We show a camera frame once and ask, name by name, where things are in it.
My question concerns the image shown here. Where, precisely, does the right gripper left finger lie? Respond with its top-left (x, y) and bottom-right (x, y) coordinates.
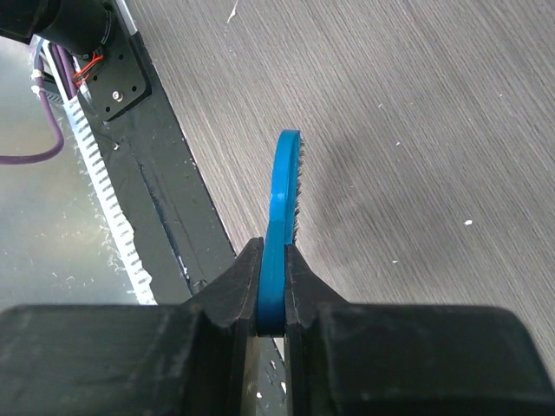
top-left (1, 238), bottom-right (264, 415)

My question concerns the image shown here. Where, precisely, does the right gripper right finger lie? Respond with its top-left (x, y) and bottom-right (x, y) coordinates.
top-left (284, 246), bottom-right (554, 415)

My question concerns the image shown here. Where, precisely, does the blue hand brush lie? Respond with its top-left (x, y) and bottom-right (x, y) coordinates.
top-left (257, 130), bottom-right (304, 337)

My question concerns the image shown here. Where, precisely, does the white slotted cable duct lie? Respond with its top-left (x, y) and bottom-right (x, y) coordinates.
top-left (64, 96), bottom-right (157, 305)

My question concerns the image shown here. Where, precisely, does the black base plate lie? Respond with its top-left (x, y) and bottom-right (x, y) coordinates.
top-left (85, 34), bottom-right (286, 415)

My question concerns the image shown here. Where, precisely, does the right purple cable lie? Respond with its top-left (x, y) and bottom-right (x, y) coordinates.
top-left (0, 42), bottom-right (79, 165)

